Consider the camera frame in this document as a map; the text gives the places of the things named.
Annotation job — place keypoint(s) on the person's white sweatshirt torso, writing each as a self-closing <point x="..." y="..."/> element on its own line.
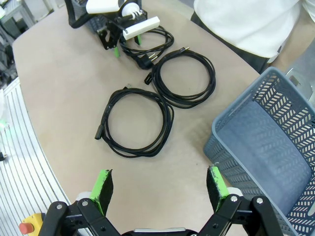
<point x="246" y="24"/>

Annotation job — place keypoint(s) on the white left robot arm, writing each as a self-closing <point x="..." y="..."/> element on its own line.
<point x="103" y="6"/>

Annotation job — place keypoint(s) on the aluminium profile frame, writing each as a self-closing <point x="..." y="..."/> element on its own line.
<point x="24" y="172"/>

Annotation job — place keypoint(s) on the grey metal floor plate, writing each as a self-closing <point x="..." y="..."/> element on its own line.
<point x="302" y="73"/>

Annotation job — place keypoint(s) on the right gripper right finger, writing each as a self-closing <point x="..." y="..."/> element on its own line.
<point x="217" y="186"/>

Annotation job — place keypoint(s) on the grey plastic mesh basket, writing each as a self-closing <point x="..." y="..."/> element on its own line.
<point x="258" y="137"/>
<point x="94" y="22"/>

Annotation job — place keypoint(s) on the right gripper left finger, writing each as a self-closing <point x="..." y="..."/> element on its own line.
<point x="101" y="186"/>

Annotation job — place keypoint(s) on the yellow emergency stop button box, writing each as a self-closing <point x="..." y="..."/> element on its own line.
<point x="27" y="227"/>

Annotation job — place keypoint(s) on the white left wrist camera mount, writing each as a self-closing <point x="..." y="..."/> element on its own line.
<point x="142" y="28"/>

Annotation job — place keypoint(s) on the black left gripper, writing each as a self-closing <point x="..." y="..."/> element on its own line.
<point x="109" y="34"/>

